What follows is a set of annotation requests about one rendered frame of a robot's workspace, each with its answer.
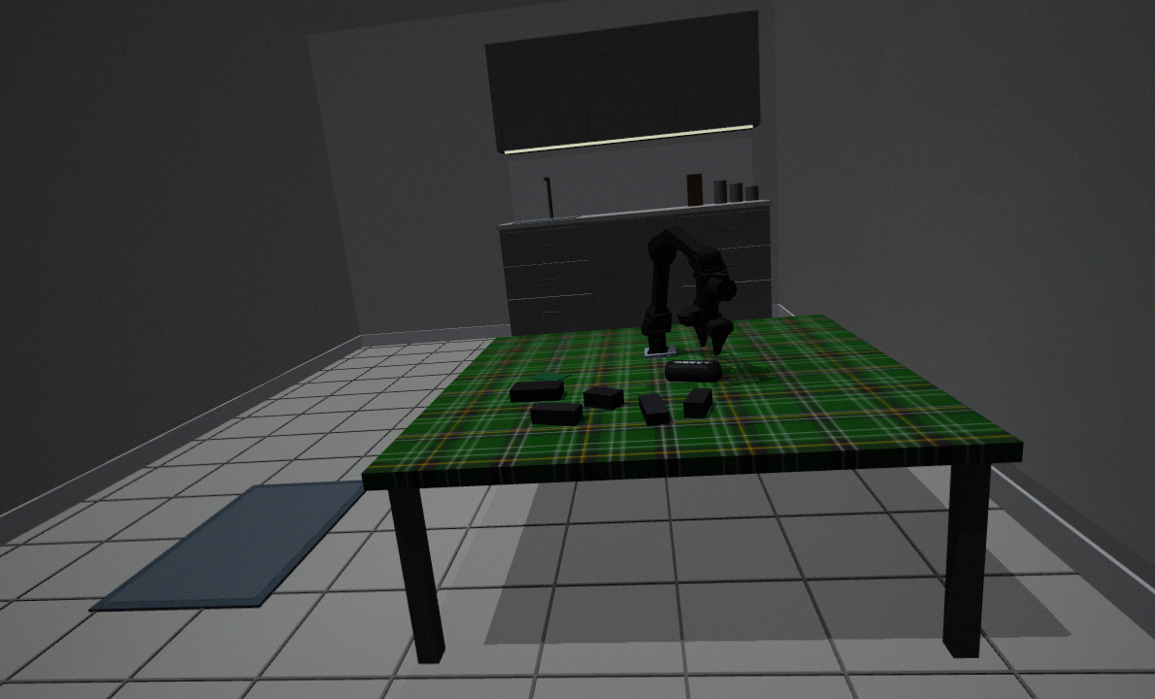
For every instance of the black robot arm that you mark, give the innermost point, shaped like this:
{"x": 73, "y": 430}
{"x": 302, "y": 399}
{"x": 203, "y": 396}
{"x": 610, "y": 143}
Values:
{"x": 713, "y": 283}

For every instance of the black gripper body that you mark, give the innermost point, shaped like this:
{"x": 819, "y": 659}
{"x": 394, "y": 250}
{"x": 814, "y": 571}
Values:
{"x": 713, "y": 324}

